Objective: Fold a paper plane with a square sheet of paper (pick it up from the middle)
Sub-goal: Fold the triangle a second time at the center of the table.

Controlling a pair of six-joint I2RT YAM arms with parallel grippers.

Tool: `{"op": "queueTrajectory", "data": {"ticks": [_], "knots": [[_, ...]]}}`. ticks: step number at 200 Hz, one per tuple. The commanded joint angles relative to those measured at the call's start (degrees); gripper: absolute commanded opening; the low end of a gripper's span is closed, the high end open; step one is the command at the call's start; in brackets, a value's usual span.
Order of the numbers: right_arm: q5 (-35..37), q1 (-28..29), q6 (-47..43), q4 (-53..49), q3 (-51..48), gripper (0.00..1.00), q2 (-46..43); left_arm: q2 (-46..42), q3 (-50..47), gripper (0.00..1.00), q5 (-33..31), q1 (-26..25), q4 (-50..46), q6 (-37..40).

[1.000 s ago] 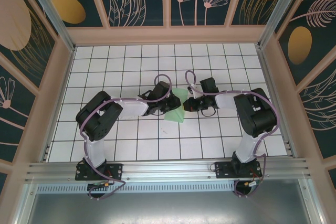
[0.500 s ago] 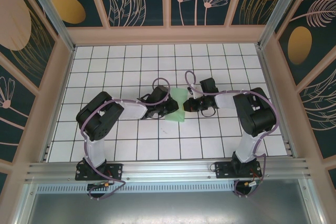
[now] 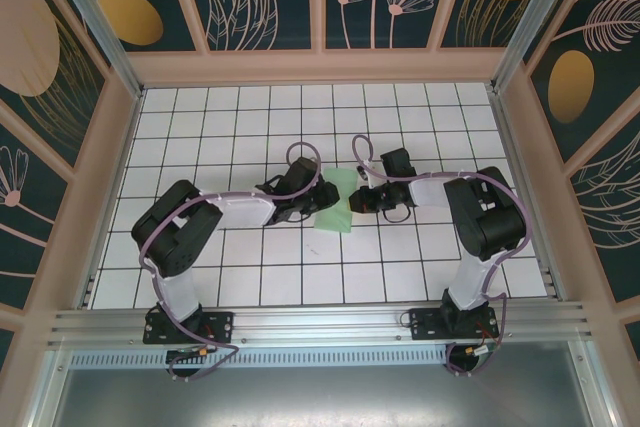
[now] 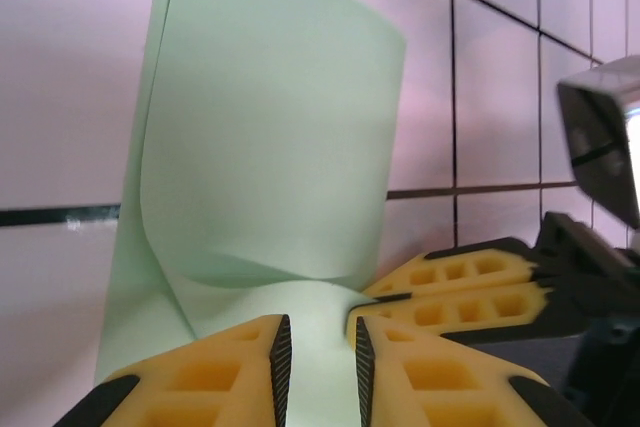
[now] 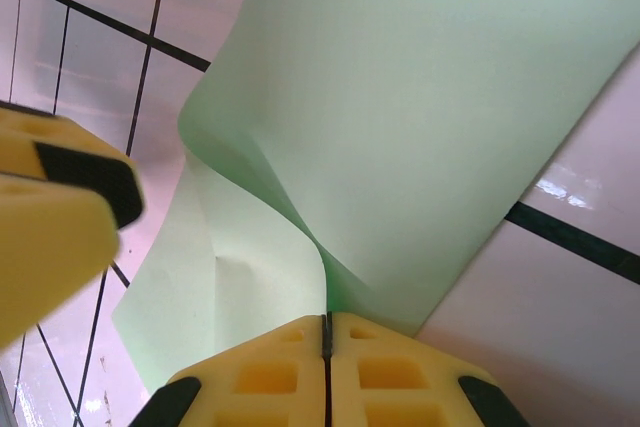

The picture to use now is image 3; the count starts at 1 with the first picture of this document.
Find aluminium frame post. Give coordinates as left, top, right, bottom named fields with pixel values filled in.
left=490, top=0, right=587, bottom=94
left=40, top=0, right=145, bottom=99

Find grey metal sheet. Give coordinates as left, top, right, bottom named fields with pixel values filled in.
left=29, top=364, right=614, bottom=427

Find aluminium mounting rail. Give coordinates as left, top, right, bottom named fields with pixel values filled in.
left=47, top=300, right=594, bottom=348

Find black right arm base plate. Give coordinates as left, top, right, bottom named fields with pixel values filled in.
left=408, top=307, right=500, bottom=343

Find green paper sheet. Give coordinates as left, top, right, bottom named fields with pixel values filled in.
left=313, top=166, right=359, bottom=234

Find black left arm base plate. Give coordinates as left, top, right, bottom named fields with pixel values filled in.
left=143, top=310, right=235, bottom=346

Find slotted grey cable duct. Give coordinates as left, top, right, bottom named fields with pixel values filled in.
left=69, top=344, right=501, bottom=369

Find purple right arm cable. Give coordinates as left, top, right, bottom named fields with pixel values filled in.
left=352, top=134, right=532, bottom=379

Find aluminium table side rail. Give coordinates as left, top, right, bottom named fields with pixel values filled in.
left=74, top=89, right=147, bottom=309
left=486, top=85, right=567, bottom=301

